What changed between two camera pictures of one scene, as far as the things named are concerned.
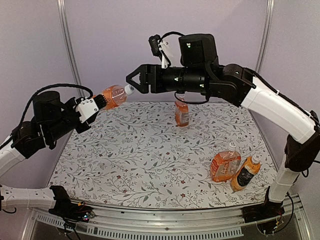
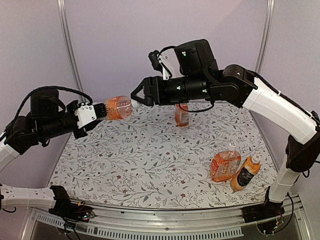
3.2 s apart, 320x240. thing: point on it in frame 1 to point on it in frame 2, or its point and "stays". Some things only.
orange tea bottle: (116, 95) to (120, 107)
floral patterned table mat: (131, 154) stays
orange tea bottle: (181, 111) stays
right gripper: (146, 70) to (149, 98)
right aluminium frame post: (269, 12) stays
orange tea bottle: (224, 164) stays
